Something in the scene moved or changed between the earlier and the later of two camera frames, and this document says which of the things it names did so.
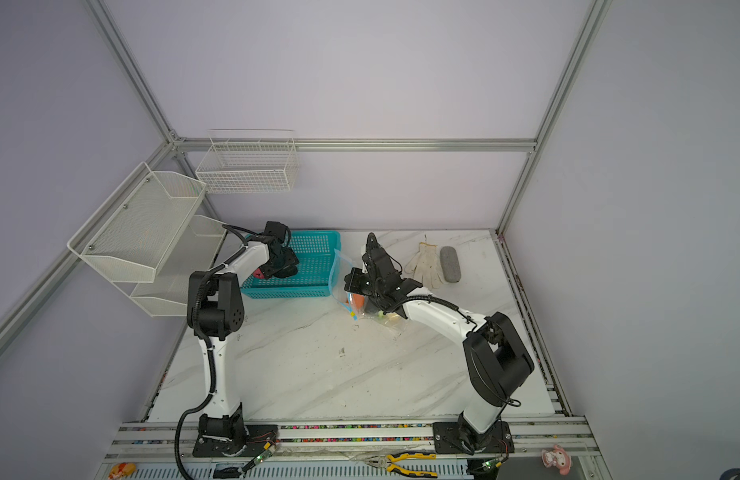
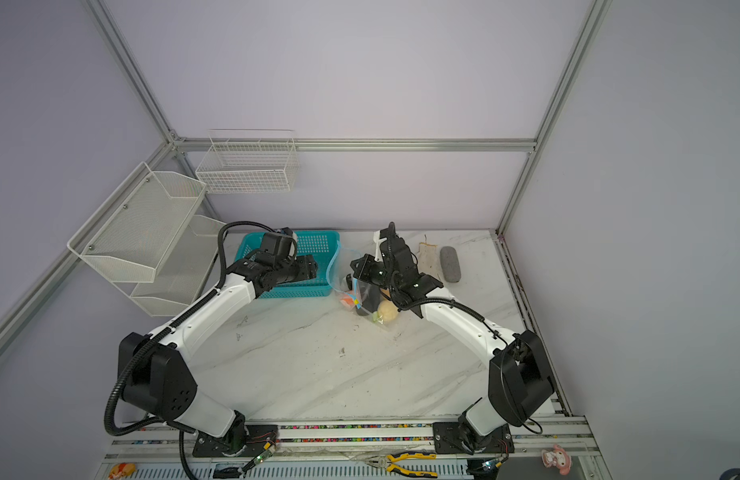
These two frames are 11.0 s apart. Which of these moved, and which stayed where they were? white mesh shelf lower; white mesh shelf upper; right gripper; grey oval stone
Moved: right gripper
Stayed: grey oval stone; white mesh shelf lower; white mesh shelf upper
